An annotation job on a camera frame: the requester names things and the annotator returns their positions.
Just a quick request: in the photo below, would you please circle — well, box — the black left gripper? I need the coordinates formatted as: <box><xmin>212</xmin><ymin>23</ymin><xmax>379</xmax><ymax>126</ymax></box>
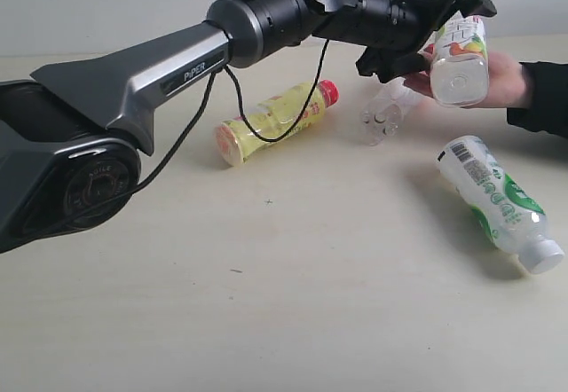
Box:
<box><xmin>310</xmin><ymin>0</ymin><xmax>497</xmax><ymax>83</ymax></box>

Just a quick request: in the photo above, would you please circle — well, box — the tea bottle fruit label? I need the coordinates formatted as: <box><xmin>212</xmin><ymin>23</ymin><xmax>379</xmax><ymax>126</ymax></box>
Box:
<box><xmin>428</xmin><ymin>15</ymin><xmax>489</xmax><ymax>107</ymax></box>

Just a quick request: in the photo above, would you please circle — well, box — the clear bottle red label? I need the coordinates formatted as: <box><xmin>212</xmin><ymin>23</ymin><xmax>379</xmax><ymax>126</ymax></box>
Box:
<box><xmin>359</xmin><ymin>77</ymin><xmax>422</xmax><ymax>145</ymax></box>

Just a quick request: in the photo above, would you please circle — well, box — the clear bottle green label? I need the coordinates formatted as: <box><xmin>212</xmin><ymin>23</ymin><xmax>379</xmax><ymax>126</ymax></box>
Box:
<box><xmin>436</xmin><ymin>135</ymin><xmax>565</xmax><ymax>274</ymax></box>

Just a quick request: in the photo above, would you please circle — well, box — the yellow bottle red cap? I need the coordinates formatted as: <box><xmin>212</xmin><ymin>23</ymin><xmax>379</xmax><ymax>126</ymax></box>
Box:
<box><xmin>215</xmin><ymin>80</ymin><xmax>339</xmax><ymax>166</ymax></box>

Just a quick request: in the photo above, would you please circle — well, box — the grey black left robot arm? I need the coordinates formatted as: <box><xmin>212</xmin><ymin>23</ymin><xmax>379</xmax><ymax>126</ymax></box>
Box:
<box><xmin>1</xmin><ymin>0</ymin><xmax>497</xmax><ymax>252</ymax></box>

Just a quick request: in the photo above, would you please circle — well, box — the black jacket sleeve forearm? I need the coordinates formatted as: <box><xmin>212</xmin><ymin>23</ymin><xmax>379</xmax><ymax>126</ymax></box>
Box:
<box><xmin>506</xmin><ymin>61</ymin><xmax>567</xmax><ymax>139</ymax></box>

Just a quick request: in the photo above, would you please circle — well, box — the person's open bare hand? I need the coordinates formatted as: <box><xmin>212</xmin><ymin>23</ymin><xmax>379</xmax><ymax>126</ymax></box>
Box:
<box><xmin>404</xmin><ymin>51</ymin><xmax>527</xmax><ymax>110</ymax></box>

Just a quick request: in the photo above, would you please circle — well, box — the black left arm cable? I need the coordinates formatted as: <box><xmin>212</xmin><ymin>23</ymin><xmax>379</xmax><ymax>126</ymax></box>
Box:
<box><xmin>43</xmin><ymin>0</ymin><xmax>449</xmax><ymax>233</ymax></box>

